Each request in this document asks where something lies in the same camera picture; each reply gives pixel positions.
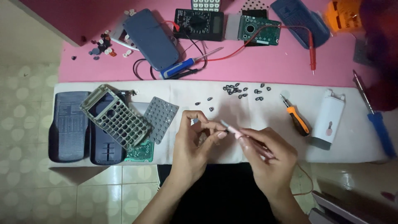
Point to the person's left hand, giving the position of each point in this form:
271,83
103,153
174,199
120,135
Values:
189,155

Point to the person's right hand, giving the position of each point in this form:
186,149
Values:
273,165

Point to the white cloth mat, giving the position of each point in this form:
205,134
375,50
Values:
267,149

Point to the grey rubber keypad membrane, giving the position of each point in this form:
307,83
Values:
161,119

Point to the green keypad circuit board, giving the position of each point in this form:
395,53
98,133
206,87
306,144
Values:
141,153

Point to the orange and black screwdriver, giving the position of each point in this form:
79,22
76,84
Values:
297,119

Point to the person's black clothing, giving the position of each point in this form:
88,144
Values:
220,196

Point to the white cleaning kit case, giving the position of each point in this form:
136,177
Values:
328,119

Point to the scattered group of black keys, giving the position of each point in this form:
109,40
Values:
236,90

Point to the black multimeter probe lead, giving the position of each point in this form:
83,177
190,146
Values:
186,73

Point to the dark blue calculator back shell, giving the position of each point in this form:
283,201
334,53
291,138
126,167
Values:
105,149

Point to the grey device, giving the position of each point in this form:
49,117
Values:
348,205

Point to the small metal screws cluster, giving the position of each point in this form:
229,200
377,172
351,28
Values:
129,92

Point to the blue and white screwdriver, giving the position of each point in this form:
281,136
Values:
180,67

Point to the red multimeter probe lead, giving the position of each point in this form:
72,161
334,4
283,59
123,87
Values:
312,51

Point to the blue-grey calculator cover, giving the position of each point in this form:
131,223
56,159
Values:
150,39

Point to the dark blue ribbed calculator cover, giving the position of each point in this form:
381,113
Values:
69,127

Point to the black digital multimeter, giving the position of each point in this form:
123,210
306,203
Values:
199,24

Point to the green board with round hole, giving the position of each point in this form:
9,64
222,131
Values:
259,30

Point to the grey display ribbon panel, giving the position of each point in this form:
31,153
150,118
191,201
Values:
232,26

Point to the white calculator body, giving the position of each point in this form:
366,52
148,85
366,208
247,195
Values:
119,37

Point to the pile of mixed calculator buttons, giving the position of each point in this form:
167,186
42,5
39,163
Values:
104,43

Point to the small grey rubber sheet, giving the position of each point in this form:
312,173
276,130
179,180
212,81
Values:
361,53

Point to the blue calculator case shell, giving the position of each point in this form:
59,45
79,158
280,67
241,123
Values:
300,20

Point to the calculator with white keys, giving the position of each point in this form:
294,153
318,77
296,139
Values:
205,4

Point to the orange plastic object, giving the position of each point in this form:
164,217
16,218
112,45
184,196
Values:
342,15

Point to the grey calculator front frame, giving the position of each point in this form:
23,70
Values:
116,119

